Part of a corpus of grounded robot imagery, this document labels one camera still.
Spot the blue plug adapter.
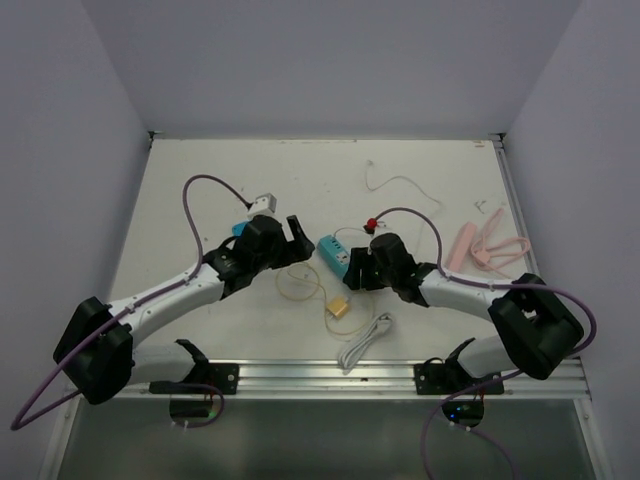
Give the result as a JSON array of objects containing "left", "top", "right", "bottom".
[{"left": 231, "top": 221, "right": 248, "bottom": 237}]

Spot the teal power strip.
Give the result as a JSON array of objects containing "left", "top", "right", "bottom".
[{"left": 316, "top": 235, "right": 351, "bottom": 279}]

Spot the white power strip cord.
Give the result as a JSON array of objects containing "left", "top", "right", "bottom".
[{"left": 337, "top": 311, "right": 394, "bottom": 376}]

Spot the yellow plug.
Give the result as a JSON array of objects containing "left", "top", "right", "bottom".
[{"left": 325, "top": 296, "right": 350, "bottom": 320}]

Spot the pink power strip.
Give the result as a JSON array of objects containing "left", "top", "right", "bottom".
[{"left": 446, "top": 222, "right": 477, "bottom": 272}]

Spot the pink power strip cord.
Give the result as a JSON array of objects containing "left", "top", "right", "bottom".
[{"left": 469, "top": 206, "right": 532, "bottom": 279}]

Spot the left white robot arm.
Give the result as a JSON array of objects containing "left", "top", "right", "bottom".
[{"left": 53, "top": 215, "right": 315, "bottom": 405}]

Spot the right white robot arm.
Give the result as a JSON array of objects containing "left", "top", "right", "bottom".
[{"left": 343, "top": 233, "right": 584, "bottom": 393}]

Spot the white thin cable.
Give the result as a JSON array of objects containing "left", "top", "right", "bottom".
[{"left": 333, "top": 159, "right": 444, "bottom": 281}]

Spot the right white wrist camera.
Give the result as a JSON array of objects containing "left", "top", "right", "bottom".
[{"left": 363, "top": 218, "right": 395, "bottom": 239}]

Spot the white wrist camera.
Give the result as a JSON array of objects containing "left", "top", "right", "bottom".
[
  {"left": 247, "top": 193, "right": 277, "bottom": 219},
  {"left": 363, "top": 218, "right": 395, "bottom": 239}
]

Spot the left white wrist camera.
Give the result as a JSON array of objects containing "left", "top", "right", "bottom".
[{"left": 247, "top": 193, "right": 277, "bottom": 219}]

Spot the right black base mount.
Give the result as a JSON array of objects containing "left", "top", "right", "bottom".
[{"left": 413, "top": 357, "right": 500, "bottom": 396}]

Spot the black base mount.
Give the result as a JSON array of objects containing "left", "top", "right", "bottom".
[
  {"left": 149, "top": 363, "right": 240, "bottom": 395},
  {"left": 413, "top": 357, "right": 500, "bottom": 396}
]

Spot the aluminium front rail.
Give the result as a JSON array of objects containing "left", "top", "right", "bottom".
[{"left": 64, "top": 357, "right": 591, "bottom": 401}]

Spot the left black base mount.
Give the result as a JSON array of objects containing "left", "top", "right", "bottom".
[{"left": 149, "top": 363, "right": 240, "bottom": 395}]

